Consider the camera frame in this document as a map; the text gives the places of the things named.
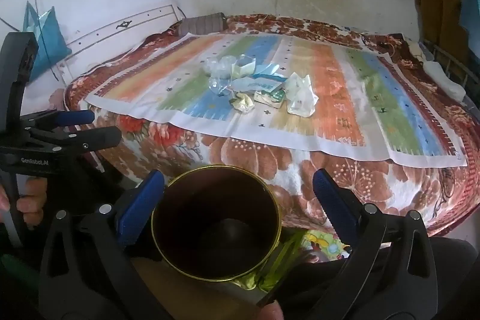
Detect person's left hand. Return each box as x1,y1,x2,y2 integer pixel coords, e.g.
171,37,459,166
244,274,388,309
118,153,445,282
0,178,47,231

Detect colourful cartoon print mat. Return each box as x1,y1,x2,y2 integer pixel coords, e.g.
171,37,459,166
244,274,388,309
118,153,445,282
300,228,353,262

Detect striped colourful mat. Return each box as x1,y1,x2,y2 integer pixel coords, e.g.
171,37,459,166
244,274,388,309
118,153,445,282
84,32,469,168

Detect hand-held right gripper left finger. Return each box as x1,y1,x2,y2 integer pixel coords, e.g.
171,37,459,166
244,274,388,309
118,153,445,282
39,169,167,320

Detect metal wire rack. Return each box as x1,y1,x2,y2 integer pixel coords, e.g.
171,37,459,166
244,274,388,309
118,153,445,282
424,39,480,107

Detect green gold tin can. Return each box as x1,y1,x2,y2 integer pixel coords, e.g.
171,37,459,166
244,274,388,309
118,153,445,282
151,164,314,292

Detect small clear plastic wrapper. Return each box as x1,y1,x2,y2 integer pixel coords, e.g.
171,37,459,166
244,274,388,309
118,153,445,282
208,76,235,96

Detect green white packet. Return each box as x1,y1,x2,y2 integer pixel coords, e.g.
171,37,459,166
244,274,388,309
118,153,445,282
254,87,287,108

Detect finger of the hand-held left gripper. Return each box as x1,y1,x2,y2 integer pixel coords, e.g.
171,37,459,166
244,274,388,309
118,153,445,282
30,126,122,156
22,109,95,129

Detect white plastic bag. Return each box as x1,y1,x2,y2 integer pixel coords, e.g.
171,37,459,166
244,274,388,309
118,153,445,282
286,73,319,117

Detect yellowish paper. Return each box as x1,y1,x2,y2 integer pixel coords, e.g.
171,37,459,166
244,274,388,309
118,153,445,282
229,91,256,114

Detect large clear plastic bag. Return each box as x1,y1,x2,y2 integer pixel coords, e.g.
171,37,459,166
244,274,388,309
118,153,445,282
204,55,239,79

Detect white bed headboard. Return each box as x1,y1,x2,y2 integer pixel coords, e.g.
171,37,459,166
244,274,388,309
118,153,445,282
52,3,184,88

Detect brown floral blanket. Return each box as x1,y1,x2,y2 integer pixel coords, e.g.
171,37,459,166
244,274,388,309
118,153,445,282
63,13,480,262

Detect green cloth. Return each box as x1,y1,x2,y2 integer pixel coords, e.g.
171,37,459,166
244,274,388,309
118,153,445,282
0,253,42,302

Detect pale translucent snack wrapper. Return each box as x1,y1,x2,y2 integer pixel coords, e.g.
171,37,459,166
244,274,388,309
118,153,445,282
230,55,257,79

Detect person's right hand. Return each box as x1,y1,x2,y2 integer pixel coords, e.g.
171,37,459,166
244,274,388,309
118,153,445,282
259,301,284,320

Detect small blue white packet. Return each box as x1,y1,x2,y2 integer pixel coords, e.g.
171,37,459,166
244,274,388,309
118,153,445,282
253,61,287,78

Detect blue hanging bag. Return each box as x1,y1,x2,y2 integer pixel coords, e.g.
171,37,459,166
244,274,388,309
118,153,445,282
22,1,73,82

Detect white cloth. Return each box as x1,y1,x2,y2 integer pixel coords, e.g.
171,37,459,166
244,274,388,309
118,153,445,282
424,59,467,97

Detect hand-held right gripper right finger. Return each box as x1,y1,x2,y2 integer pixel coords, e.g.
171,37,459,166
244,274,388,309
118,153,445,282
257,168,439,320

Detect light blue hanging cloth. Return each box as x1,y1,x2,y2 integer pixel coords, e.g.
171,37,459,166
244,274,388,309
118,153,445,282
460,0,480,47

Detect grey striped pillow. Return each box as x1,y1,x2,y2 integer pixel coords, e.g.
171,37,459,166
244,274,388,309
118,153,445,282
178,14,227,37

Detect person's black trousers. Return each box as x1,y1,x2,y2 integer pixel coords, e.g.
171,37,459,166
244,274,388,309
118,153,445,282
67,151,480,320

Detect pink bed sheet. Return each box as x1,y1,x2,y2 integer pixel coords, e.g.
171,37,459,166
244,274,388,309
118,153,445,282
47,88,76,114

